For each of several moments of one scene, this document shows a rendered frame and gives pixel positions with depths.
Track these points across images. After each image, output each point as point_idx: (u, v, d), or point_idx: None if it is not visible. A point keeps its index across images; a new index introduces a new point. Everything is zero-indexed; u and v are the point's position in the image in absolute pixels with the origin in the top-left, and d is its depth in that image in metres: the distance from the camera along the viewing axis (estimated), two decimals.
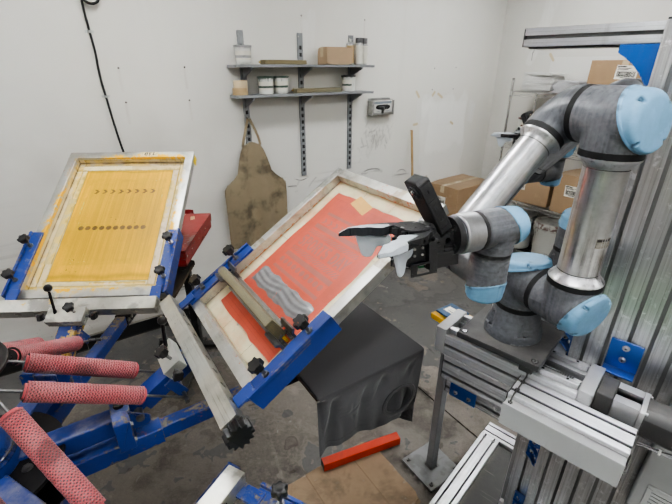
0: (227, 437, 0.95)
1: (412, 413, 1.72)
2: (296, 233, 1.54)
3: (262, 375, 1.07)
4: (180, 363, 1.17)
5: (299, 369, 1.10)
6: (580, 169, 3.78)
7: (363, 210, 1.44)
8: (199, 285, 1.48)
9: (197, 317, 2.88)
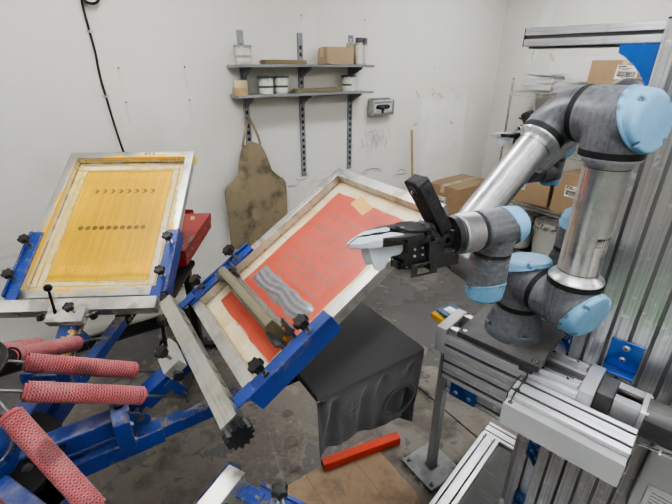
0: (227, 437, 0.95)
1: (412, 413, 1.72)
2: (296, 233, 1.54)
3: (262, 375, 1.07)
4: (180, 363, 1.17)
5: (299, 369, 1.10)
6: (580, 169, 3.78)
7: (363, 210, 1.44)
8: (199, 285, 1.48)
9: (197, 317, 2.88)
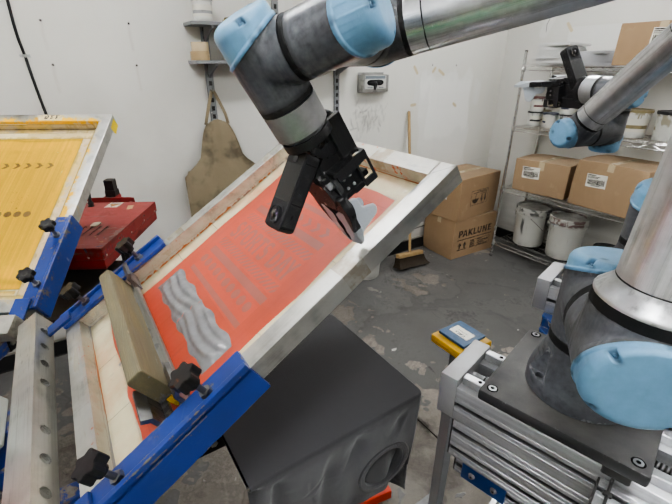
0: None
1: (404, 478, 1.21)
2: (230, 220, 1.03)
3: (110, 481, 0.56)
4: None
5: (187, 463, 0.59)
6: (603, 155, 3.27)
7: None
8: (79, 299, 0.97)
9: None
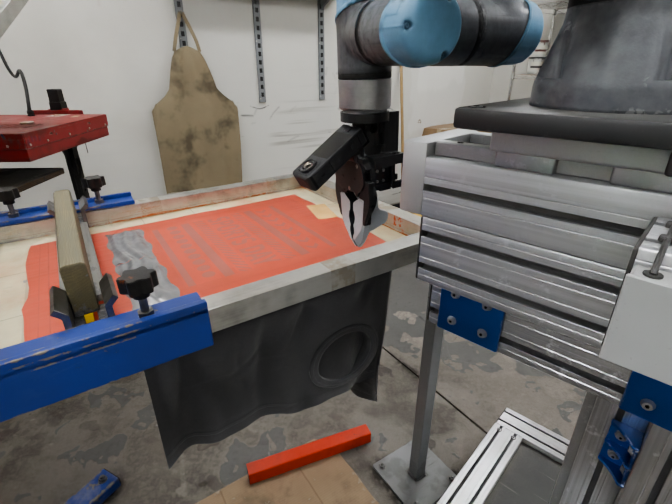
0: None
1: (376, 386, 0.97)
2: (212, 211, 1.00)
3: None
4: None
5: (77, 386, 0.47)
6: None
7: (323, 215, 0.96)
8: (9, 208, 0.84)
9: None
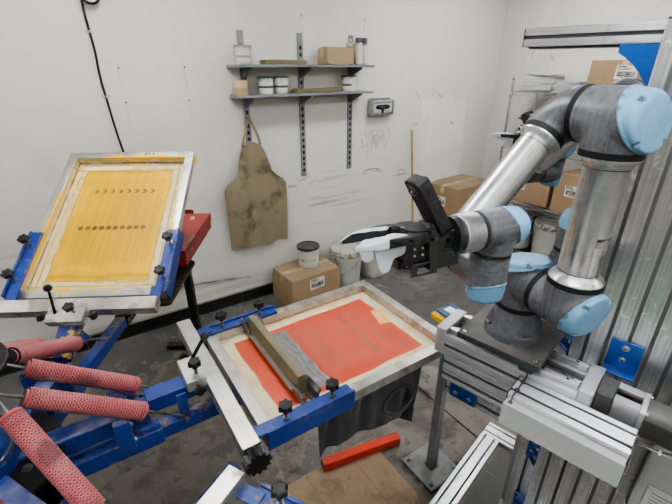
0: (249, 459, 1.02)
1: (412, 413, 1.72)
2: (317, 315, 1.75)
3: (283, 418, 1.17)
4: (204, 380, 1.23)
5: (312, 426, 1.22)
6: (580, 169, 3.78)
7: (382, 320, 1.72)
8: (221, 322, 1.59)
9: (197, 317, 2.88)
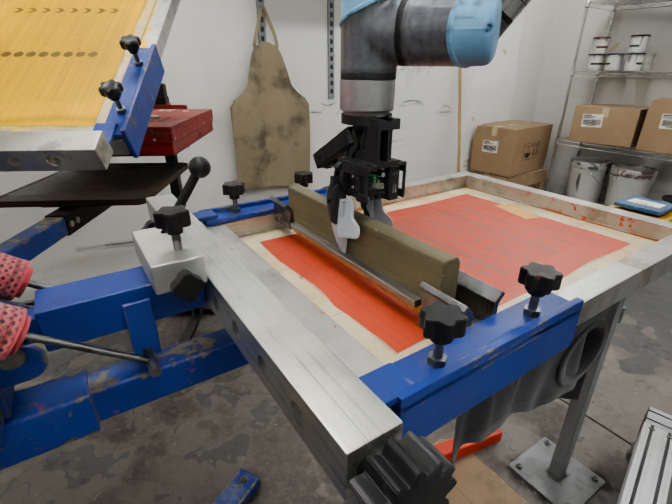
0: (383, 491, 0.24)
1: (579, 384, 0.95)
2: (404, 210, 0.98)
3: (430, 359, 0.40)
4: (199, 265, 0.46)
5: (494, 387, 0.44)
6: None
7: (525, 215, 0.94)
8: (234, 203, 0.82)
9: None
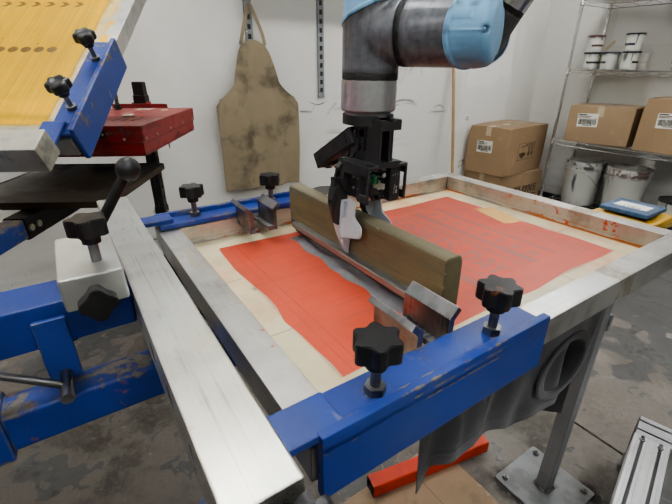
0: None
1: (562, 397, 0.90)
2: None
3: (366, 388, 0.35)
4: (118, 279, 0.41)
5: (446, 416, 0.40)
6: None
7: (505, 219, 0.90)
8: (193, 206, 0.77)
9: (177, 272, 2.06)
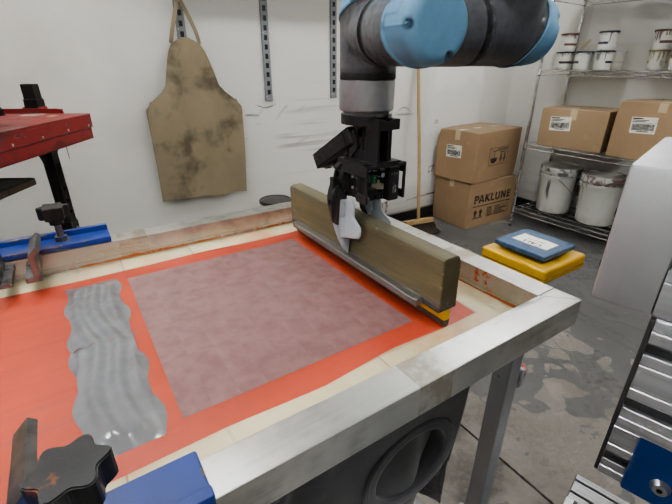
0: None
1: (440, 484, 0.71)
2: (216, 251, 0.74)
3: None
4: None
5: None
6: None
7: None
8: None
9: None
